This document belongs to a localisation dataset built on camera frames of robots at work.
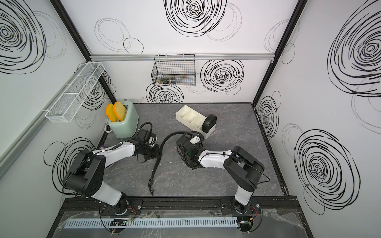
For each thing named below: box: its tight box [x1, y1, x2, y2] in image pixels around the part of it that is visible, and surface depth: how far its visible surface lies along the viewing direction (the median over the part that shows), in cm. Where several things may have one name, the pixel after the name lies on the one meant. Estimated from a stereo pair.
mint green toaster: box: [108, 99, 139, 139], surface depth 96 cm
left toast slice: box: [105, 103, 118, 123], surface depth 88 cm
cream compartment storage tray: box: [175, 104, 217, 139], surface depth 108 cm
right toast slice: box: [113, 101, 127, 121], surface depth 93 cm
